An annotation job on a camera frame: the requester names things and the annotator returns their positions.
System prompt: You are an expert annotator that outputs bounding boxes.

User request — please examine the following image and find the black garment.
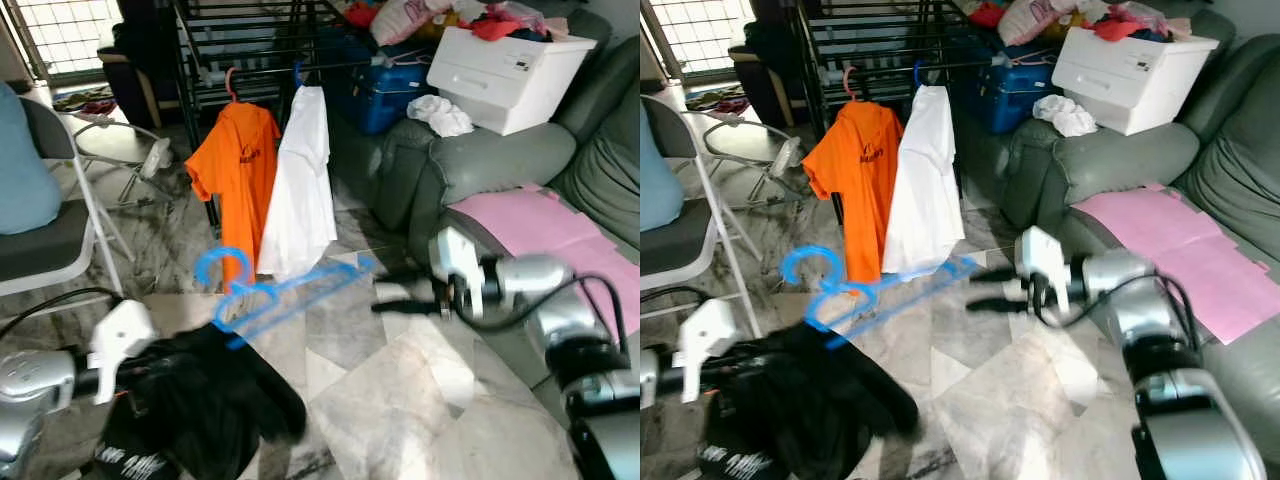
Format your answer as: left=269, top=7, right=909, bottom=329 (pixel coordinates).
left=700, top=320, right=921, bottom=480
left=95, top=322, right=309, bottom=480

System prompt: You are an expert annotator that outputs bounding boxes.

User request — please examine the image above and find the white shirt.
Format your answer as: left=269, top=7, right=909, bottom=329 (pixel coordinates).
left=256, top=85, right=339, bottom=281
left=882, top=85, right=966, bottom=276

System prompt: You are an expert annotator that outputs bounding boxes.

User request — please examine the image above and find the pink mat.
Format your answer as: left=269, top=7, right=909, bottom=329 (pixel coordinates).
left=1070, top=183, right=1280, bottom=346
left=445, top=183, right=641, bottom=341

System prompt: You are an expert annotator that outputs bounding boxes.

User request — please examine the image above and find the green leather sofa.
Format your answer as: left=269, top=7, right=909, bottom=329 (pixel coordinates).
left=960, top=10, right=1280, bottom=451
left=330, top=10, right=641, bottom=401

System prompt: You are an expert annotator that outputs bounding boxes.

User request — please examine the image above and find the crumpled white cloth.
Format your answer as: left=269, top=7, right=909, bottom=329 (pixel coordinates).
left=407, top=94, right=476, bottom=138
left=1033, top=94, right=1099, bottom=138

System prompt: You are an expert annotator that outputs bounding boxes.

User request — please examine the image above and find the orange shirt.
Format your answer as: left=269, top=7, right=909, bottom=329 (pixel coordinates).
left=186, top=100, right=283, bottom=291
left=802, top=100, right=906, bottom=284

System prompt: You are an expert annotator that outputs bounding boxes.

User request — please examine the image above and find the blue suitcase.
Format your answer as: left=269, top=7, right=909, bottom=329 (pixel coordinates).
left=960, top=50, right=1061, bottom=136
left=335, top=50, right=441, bottom=136

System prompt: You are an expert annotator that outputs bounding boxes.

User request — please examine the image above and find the white plastic storage box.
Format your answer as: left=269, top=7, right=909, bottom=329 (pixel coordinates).
left=1050, top=27, right=1221, bottom=137
left=427, top=27, right=598, bottom=137

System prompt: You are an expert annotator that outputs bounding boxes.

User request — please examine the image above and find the white grey folding chair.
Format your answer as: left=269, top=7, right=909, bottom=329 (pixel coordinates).
left=640, top=95, right=766, bottom=301
left=0, top=97, right=136, bottom=301

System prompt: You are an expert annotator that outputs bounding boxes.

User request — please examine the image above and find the blue cushion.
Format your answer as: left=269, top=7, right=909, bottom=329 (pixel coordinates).
left=640, top=95, right=684, bottom=233
left=0, top=82, right=63, bottom=236

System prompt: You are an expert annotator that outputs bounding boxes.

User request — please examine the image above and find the white pink rabbit pillow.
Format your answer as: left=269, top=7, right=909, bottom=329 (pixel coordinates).
left=1000, top=0, right=1096, bottom=48
left=370, top=0, right=471, bottom=48

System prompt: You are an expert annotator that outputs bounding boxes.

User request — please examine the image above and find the black metal drying rack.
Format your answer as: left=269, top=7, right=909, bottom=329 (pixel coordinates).
left=175, top=0, right=381, bottom=231
left=795, top=0, right=1006, bottom=201

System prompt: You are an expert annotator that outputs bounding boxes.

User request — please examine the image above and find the red clothes pile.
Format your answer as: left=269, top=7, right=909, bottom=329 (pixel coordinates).
left=470, top=10, right=551, bottom=43
left=1095, top=10, right=1171, bottom=43

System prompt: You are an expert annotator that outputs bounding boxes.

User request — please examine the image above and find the dark purple armchair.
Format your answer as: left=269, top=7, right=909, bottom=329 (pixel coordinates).
left=100, top=0, right=186, bottom=131
left=730, top=0, right=811, bottom=126

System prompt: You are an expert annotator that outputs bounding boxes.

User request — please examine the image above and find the colourful floor cloth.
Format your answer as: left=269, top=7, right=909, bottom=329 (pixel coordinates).
left=690, top=85, right=746, bottom=113
left=50, top=85, right=116, bottom=116

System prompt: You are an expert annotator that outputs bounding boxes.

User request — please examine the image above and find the window grille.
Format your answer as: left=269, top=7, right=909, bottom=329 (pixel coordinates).
left=650, top=0, right=751, bottom=86
left=5, top=0, right=126, bottom=86

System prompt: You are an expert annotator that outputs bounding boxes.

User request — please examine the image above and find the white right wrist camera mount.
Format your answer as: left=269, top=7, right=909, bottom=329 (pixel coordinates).
left=430, top=225, right=486, bottom=311
left=1015, top=225, right=1071, bottom=313

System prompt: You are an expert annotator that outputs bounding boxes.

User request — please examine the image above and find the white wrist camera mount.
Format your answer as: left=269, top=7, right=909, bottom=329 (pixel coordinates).
left=672, top=298, right=741, bottom=406
left=430, top=225, right=486, bottom=311
left=88, top=298, right=159, bottom=406
left=1015, top=225, right=1071, bottom=313

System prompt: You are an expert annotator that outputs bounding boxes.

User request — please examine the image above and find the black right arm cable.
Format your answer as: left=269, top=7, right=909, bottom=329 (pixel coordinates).
left=455, top=272, right=626, bottom=351
left=1040, top=272, right=1206, bottom=346

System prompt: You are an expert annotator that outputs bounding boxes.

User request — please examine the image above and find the folded white metal frame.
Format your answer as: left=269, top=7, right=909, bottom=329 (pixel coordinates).
left=705, top=115, right=816, bottom=201
left=75, top=115, right=201, bottom=211

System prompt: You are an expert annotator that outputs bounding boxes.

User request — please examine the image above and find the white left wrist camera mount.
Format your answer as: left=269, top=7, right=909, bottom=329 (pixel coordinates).
left=88, top=298, right=159, bottom=406
left=672, top=298, right=741, bottom=406

